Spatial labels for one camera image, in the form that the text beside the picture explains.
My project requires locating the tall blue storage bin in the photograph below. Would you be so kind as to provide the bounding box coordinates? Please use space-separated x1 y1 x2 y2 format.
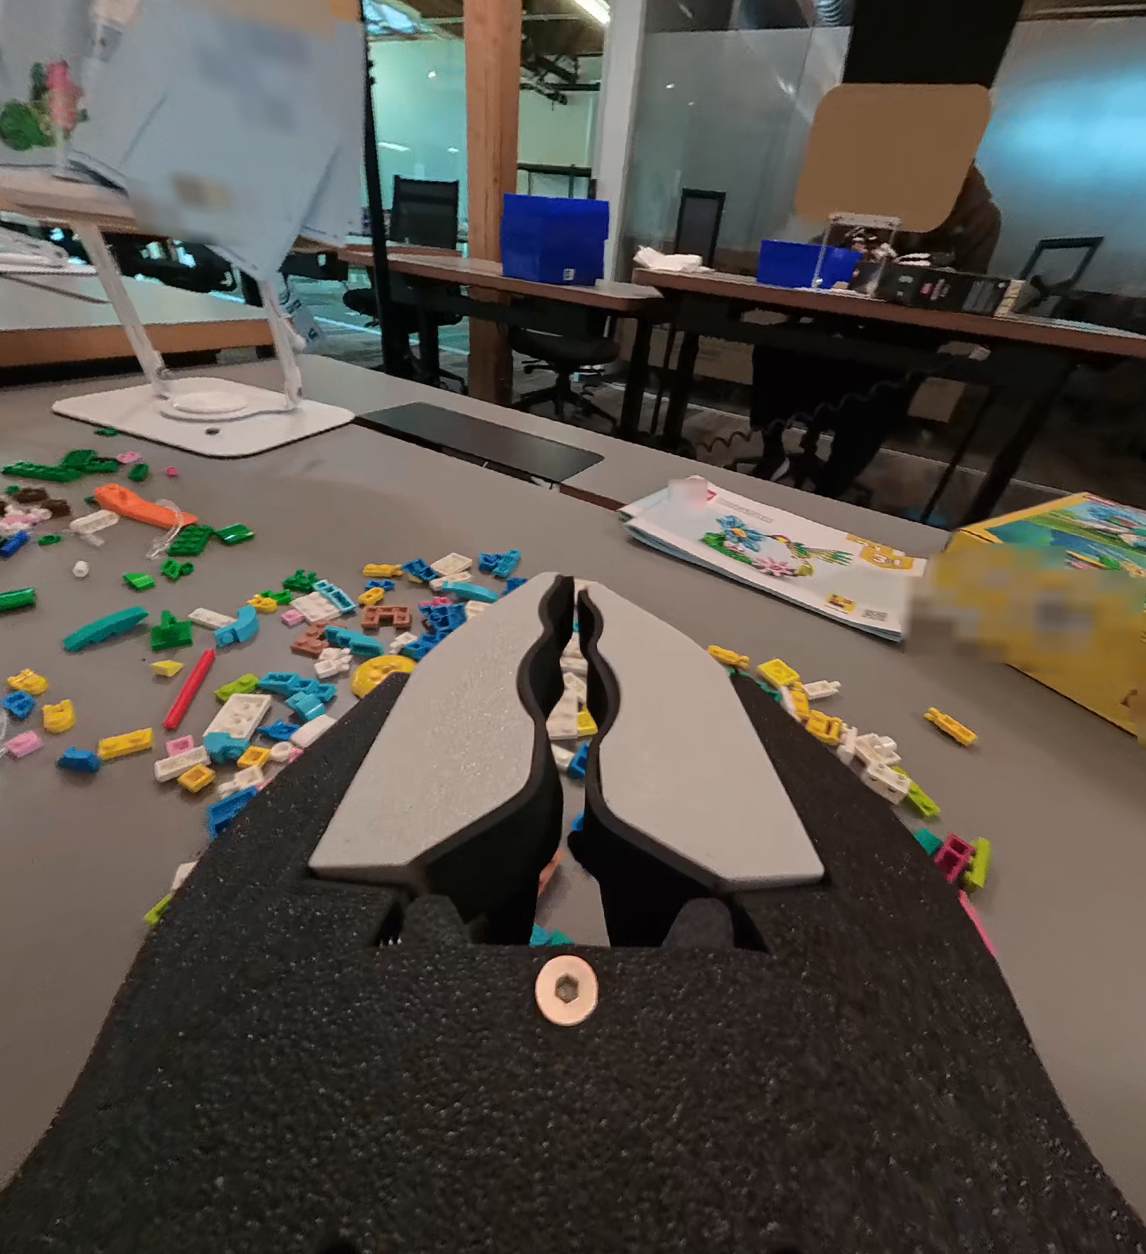
500 194 609 286

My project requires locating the low blue storage bin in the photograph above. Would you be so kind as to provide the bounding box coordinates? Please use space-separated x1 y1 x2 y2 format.
758 240 861 290

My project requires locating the black long box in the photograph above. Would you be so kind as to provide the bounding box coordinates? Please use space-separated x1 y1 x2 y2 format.
850 260 1025 318

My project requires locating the pile of colourful lego bricks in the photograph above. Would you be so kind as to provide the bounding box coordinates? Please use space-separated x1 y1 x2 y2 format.
0 550 997 956

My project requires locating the clear display case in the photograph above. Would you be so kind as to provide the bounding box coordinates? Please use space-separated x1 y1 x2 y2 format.
821 214 900 286

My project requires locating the yellow lego box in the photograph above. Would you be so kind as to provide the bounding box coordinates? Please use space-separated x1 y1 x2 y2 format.
910 492 1146 776

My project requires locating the orange brick separator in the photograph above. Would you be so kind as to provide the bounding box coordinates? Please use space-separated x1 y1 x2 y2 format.
92 483 199 531

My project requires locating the grey desk with wooden edge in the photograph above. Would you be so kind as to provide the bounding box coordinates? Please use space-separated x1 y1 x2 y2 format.
0 260 274 373

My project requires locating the wooden post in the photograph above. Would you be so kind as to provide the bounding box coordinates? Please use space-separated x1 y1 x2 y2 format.
463 0 524 403

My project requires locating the open instruction booklet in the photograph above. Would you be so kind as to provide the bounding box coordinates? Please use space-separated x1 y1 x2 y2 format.
0 0 368 286

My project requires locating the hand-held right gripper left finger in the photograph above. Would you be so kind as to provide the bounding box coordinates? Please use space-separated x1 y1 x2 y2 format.
307 574 574 947

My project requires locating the black stand pole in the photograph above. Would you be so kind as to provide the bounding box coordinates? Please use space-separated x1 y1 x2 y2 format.
361 0 407 373

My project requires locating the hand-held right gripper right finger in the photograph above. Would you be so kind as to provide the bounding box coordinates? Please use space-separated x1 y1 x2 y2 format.
568 579 824 950

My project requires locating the closed flower print booklet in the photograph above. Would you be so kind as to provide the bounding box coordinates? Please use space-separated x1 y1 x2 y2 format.
618 481 926 642

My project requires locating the long brown-top desk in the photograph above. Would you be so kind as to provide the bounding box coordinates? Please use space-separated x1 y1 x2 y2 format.
337 245 667 433

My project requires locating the black desk cable cover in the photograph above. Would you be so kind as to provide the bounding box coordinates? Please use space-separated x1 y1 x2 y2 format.
355 403 604 487

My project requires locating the black office chair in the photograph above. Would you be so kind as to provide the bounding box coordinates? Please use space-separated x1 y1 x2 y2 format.
507 323 622 424
674 188 726 258
1017 238 1104 318
389 177 463 388

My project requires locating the brown-top desk with black legs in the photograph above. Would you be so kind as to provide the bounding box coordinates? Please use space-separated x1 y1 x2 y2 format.
631 268 1146 531

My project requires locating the group of green lego bricks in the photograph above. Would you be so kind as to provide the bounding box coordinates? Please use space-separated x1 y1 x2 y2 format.
0 446 255 615

